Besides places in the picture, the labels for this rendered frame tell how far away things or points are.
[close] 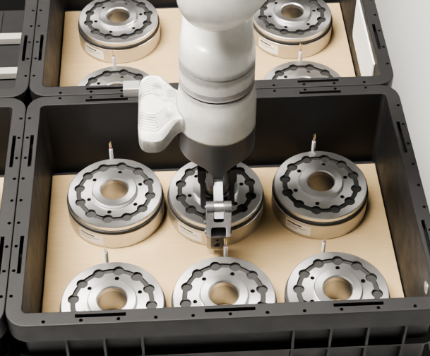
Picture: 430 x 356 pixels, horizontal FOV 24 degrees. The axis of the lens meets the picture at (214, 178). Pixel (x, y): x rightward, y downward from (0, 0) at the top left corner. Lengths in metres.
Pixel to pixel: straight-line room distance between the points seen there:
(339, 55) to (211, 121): 0.42
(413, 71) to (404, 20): 0.12
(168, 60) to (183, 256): 0.32
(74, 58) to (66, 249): 0.31
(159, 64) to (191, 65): 0.40
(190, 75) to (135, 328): 0.23
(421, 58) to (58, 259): 0.68
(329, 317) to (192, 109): 0.22
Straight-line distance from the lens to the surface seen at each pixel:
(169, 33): 1.35
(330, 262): 1.05
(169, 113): 0.96
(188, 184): 1.11
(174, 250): 1.09
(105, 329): 0.92
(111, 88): 1.13
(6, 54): 1.34
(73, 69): 1.31
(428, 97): 1.48
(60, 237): 1.11
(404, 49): 1.55
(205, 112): 0.93
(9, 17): 1.40
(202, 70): 0.90
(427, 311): 0.94
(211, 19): 0.84
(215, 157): 0.97
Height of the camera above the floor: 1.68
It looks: 47 degrees down
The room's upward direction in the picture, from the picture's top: straight up
